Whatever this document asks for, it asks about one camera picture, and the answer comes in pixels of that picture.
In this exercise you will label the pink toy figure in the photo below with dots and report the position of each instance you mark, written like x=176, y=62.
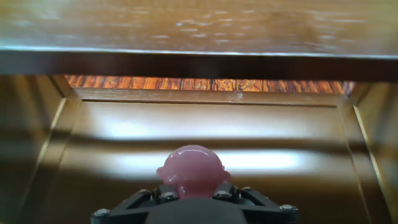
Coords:
x=192, y=171

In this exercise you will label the wood grain table mat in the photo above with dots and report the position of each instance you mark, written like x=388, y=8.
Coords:
x=202, y=84

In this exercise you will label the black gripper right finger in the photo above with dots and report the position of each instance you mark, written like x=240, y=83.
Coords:
x=267, y=208

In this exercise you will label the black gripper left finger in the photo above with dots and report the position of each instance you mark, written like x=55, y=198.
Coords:
x=124, y=207

